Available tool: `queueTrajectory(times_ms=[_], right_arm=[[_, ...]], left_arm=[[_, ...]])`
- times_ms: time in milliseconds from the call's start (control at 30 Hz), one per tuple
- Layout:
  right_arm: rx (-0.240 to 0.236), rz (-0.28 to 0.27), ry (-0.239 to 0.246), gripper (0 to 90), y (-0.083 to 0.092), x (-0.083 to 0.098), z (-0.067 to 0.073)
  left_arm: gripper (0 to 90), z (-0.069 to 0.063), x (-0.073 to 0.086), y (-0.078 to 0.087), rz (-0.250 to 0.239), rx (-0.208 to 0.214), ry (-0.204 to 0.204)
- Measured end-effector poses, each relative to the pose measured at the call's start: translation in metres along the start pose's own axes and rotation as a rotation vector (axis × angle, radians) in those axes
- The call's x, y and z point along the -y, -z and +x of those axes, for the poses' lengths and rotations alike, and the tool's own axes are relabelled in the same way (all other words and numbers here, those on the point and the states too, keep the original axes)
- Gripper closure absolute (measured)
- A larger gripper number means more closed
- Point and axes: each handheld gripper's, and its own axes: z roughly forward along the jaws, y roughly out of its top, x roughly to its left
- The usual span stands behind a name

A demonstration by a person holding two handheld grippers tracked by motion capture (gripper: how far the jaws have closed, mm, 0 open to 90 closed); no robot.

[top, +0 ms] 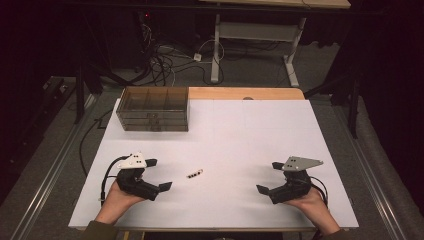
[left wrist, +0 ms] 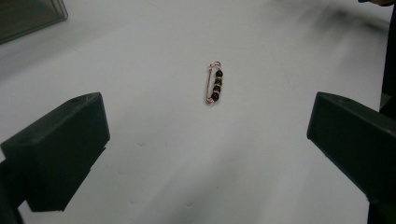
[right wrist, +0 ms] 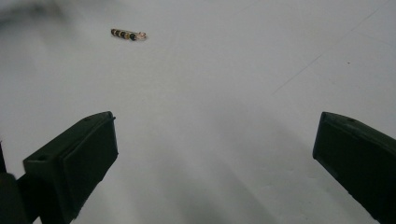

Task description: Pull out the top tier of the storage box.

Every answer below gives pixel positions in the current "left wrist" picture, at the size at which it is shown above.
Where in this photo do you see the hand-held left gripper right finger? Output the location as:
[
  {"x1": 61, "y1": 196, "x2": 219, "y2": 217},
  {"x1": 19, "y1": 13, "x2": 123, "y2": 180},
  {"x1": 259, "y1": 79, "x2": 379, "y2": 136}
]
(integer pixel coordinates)
[{"x1": 306, "y1": 91, "x2": 396, "y2": 205}]

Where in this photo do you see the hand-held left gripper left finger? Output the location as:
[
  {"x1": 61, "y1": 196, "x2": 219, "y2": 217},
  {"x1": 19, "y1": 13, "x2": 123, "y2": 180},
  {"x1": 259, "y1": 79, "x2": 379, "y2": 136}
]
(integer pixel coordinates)
[{"x1": 0, "y1": 91, "x2": 111, "y2": 213}]

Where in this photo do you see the clear smoky plastic organizer box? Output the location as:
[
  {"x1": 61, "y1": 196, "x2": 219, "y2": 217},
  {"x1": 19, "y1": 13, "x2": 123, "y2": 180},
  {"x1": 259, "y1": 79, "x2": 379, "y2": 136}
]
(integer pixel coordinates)
[{"x1": 0, "y1": 0, "x2": 69, "y2": 46}]

